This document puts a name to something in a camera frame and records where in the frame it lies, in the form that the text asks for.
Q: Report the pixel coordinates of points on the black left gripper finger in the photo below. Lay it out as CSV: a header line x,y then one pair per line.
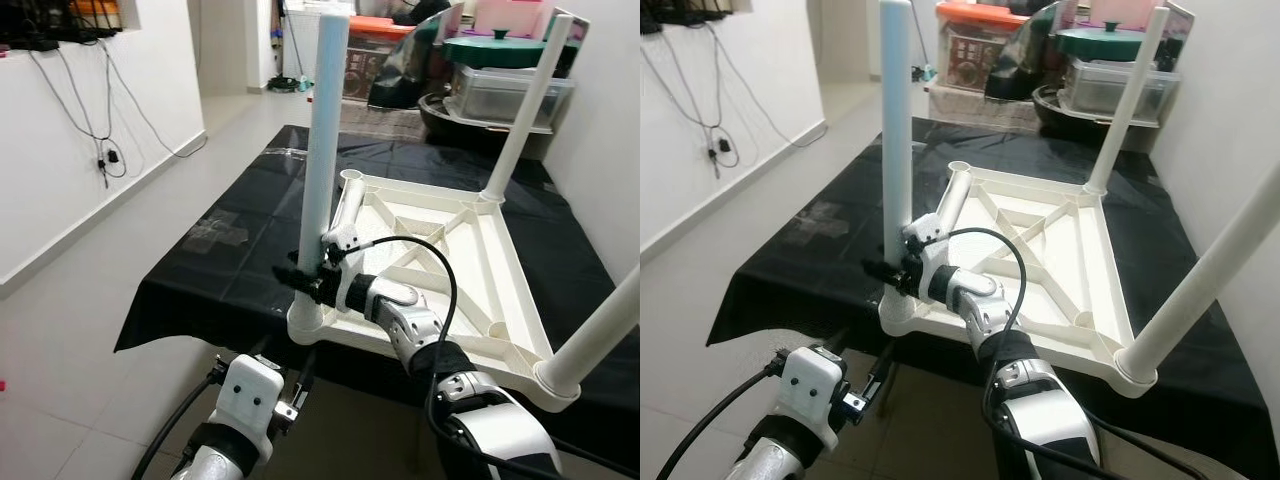
x,y
880,370
306,378

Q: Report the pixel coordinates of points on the white appliance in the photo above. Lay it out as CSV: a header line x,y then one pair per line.
x,y
300,40
922,35

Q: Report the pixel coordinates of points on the black round basin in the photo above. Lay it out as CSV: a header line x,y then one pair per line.
x,y
450,125
1060,125

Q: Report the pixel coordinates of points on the long clear tape strip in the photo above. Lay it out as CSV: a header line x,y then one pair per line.
x,y
282,152

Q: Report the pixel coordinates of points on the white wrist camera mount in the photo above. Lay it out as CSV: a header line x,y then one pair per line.
x,y
250,390
340,238
810,385
925,232

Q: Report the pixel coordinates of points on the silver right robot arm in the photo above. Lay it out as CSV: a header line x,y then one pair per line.
x,y
985,305
400,320

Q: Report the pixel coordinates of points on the floor mop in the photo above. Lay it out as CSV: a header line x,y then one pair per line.
x,y
285,85
925,75

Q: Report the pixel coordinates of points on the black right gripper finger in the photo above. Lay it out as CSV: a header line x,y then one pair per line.
x,y
290,273
880,268

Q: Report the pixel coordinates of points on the patterned bench cloth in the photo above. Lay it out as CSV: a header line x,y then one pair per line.
x,y
380,120
975,108

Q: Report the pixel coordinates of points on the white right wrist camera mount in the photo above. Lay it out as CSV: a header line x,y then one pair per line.
x,y
340,238
925,232

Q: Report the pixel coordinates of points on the printed cardboard box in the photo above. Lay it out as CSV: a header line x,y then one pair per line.
x,y
570,25
1180,20

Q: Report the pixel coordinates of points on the crumpled clear tape patch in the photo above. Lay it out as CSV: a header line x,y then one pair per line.
x,y
220,232
820,222

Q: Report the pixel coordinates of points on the black tablecloth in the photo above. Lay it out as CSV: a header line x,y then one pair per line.
x,y
230,280
820,270

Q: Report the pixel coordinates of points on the white plastic table top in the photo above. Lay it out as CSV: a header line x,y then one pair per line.
x,y
1090,280
500,290

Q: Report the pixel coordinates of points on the black power adapter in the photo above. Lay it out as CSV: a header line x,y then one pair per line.
x,y
112,157
722,148

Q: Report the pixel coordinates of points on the orange lid storage box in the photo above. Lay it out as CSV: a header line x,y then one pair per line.
x,y
975,55
375,60

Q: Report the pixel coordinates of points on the pink cardboard box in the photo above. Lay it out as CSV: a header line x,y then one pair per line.
x,y
510,15
1120,12

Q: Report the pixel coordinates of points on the green round lid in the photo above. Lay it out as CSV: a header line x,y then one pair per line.
x,y
1095,42
495,50

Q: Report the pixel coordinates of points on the clear plastic container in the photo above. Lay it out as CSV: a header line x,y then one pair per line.
x,y
500,95
1100,90

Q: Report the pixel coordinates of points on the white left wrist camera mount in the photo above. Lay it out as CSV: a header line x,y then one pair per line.
x,y
250,390
810,385

